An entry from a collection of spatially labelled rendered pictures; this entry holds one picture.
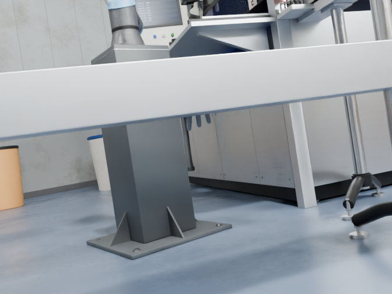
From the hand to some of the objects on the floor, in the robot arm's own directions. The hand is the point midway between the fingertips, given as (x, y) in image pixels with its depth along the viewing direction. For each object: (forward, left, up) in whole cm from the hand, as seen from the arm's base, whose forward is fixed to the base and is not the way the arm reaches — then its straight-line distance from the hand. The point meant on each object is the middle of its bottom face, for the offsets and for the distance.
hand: (200, 20), depth 184 cm
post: (+30, -19, -92) cm, 98 cm away
